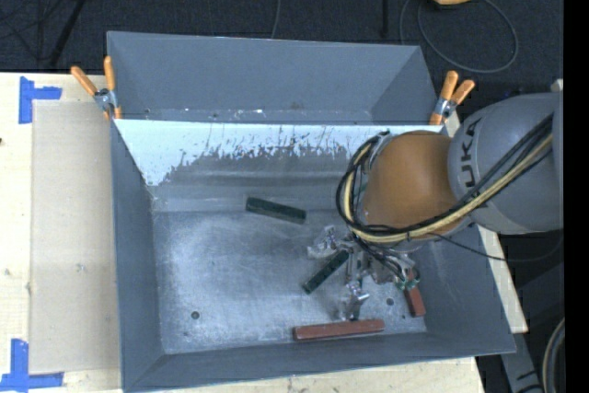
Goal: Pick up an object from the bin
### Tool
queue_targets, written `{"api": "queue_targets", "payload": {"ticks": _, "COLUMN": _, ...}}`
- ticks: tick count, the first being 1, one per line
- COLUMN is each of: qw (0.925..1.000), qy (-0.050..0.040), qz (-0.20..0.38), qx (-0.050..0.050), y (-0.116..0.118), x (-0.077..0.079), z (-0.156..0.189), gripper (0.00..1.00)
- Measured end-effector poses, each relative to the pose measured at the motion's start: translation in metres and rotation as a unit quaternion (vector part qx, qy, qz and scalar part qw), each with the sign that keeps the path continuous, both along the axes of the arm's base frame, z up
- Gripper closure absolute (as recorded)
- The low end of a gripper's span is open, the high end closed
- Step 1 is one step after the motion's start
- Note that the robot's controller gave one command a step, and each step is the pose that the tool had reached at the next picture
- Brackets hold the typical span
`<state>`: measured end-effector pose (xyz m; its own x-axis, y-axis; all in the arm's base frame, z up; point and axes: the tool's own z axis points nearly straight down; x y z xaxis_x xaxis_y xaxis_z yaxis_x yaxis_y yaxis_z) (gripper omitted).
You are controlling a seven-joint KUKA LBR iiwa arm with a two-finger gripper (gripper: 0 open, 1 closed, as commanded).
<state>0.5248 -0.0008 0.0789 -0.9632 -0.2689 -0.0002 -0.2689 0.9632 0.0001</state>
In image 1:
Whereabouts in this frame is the dark green flat block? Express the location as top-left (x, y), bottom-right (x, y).
top-left (301, 249), bottom-right (352, 295)
top-left (245, 196), bottom-right (308, 225)

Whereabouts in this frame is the grey metal bin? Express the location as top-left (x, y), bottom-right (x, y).
top-left (105, 30), bottom-right (518, 393)

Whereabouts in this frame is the pale wood flat board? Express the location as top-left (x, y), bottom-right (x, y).
top-left (28, 99), bottom-right (122, 376)

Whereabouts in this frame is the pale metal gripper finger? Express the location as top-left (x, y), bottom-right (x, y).
top-left (306, 224), bottom-right (344, 260)
top-left (339, 281), bottom-right (372, 321)

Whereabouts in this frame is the red-brown flat block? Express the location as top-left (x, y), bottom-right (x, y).
top-left (401, 272), bottom-right (428, 319)
top-left (292, 318), bottom-right (387, 342)

